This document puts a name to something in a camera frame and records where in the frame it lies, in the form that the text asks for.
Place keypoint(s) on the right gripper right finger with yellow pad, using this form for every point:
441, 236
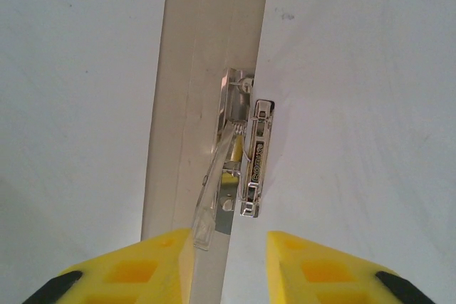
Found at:
320, 279

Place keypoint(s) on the metal cabinet hinge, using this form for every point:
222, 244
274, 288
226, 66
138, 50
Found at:
256, 147

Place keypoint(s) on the brown paper folder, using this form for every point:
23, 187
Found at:
199, 33

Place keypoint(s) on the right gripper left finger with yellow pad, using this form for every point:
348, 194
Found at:
135, 275

